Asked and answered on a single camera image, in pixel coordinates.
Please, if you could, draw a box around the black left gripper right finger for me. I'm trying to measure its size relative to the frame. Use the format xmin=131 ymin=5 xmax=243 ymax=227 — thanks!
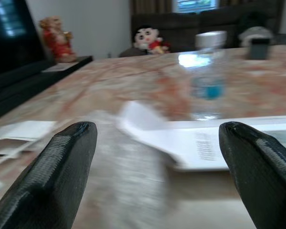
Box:
xmin=218 ymin=121 xmax=286 ymax=229

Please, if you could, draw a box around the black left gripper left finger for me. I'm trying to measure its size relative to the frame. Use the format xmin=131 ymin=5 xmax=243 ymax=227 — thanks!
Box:
xmin=0 ymin=121 xmax=98 ymax=229

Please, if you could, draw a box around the white folded card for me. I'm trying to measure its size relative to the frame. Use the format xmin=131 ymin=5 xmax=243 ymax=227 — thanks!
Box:
xmin=0 ymin=120 xmax=59 ymax=165

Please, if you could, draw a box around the long white paper box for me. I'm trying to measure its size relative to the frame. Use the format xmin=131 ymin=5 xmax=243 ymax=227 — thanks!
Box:
xmin=116 ymin=101 xmax=286 ymax=172

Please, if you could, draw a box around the clear plastic water bottle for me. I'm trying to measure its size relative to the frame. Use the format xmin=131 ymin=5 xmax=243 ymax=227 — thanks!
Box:
xmin=189 ymin=31 xmax=228 ymax=120

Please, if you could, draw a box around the black low console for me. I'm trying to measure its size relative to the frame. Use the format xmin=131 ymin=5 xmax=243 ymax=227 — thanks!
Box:
xmin=0 ymin=55 xmax=93 ymax=122

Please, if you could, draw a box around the small black stand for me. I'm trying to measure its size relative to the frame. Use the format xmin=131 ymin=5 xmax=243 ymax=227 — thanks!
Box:
xmin=249 ymin=38 xmax=271 ymax=60

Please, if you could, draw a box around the red gold figurine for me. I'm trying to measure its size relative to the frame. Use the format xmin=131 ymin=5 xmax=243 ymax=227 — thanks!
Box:
xmin=39 ymin=16 xmax=77 ymax=63

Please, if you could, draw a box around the white plush pillow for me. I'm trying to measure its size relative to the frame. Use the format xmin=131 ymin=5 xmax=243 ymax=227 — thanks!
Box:
xmin=238 ymin=26 xmax=274 ymax=46

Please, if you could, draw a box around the black television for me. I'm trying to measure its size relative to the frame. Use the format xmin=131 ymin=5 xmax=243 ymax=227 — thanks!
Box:
xmin=0 ymin=0 xmax=47 ymax=78

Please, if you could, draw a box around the dark brown sofa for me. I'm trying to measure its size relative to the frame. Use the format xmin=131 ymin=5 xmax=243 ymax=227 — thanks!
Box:
xmin=131 ymin=4 xmax=283 ymax=53

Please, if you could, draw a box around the black haired plush doll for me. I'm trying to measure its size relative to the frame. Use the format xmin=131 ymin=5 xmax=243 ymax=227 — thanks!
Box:
xmin=133 ymin=25 xmax=171 ymax=55

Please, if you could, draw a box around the bright window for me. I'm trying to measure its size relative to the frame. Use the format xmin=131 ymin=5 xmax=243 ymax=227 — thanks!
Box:
xmin=173 ymin=0 xmax=220 ymax=14

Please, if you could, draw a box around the brown curtain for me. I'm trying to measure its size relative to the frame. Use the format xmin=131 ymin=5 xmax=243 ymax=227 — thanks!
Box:
xmin=130 ymin=0 xmax=174 ymax=15

